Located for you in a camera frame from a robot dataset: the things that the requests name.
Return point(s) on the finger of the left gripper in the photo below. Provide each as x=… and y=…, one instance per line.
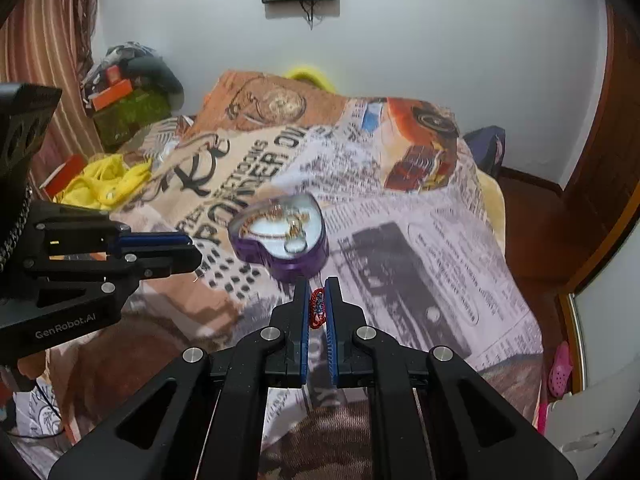
x=150, y=240
x=125, y=269

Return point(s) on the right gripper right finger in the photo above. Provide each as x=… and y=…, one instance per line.
x=431, y=415

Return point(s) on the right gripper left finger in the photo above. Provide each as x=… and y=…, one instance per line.
x=200, y=417

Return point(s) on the red box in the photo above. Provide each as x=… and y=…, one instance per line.
x=62, y=175

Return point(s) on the yellow garment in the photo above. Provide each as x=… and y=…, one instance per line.
x=105, y=184

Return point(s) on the pink croc shoe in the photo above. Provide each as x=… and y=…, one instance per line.
x=560, y=371

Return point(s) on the green patterned storage bin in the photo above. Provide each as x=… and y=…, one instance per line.
x=119, y=122

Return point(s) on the orange box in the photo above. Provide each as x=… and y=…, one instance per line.
x=112, y=94

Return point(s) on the white wardrobe sliding door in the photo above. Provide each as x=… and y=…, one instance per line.
x=600, y=308

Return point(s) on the striped brown curtain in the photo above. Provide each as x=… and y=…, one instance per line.
x=49, y=42

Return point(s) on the silver round pendant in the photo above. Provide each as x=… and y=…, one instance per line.
x=295, y=245

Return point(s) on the purple heart-shaped tin box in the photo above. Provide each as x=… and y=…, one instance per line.
x=285, y=234

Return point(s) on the brown wooden door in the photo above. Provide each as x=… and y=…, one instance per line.
x=552, y=232

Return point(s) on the newspaper print patchwork blanket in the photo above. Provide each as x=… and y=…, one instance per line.
x=410, y=242

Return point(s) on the dark blue pillow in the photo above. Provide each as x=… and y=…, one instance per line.
x=487, y=146

